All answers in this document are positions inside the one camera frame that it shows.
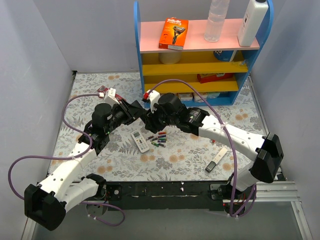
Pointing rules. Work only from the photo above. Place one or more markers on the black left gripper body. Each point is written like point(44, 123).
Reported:
point(126, 111)

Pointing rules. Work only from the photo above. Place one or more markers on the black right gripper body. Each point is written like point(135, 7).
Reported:
point(155, 120)

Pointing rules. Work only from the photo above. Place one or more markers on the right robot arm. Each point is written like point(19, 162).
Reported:
point(265, 152)

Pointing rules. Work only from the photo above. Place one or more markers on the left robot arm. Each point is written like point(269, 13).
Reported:
point(48, 202)

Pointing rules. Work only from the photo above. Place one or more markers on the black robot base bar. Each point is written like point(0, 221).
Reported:
point(209, 195)

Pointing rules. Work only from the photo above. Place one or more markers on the small white remote control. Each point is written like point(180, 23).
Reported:
point(140, 141)

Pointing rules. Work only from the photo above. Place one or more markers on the white slim remote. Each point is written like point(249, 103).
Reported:
point(220, 155)

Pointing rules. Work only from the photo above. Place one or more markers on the red white toothpaste box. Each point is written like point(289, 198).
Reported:
point(104, 90)

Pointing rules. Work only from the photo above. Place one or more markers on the red snack box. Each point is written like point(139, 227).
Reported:
point(213, 77)

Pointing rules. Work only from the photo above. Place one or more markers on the blue yellow wooden shelf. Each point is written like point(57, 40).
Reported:
point(197, 57)

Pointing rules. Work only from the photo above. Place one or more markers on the small black device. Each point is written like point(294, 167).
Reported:
point(209, 168)

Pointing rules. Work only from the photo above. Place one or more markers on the orange razor box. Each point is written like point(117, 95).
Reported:
point(173, 35)

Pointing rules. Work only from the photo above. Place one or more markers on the blue paper cup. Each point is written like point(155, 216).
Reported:
point(225, 55)

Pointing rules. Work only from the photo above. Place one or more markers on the clear plastic bottle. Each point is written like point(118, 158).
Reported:
point(215, 21)

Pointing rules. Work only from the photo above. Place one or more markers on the white plastic bottle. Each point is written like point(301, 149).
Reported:
point(252, 19)

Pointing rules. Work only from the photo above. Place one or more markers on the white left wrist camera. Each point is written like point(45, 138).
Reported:
point(110, 97)

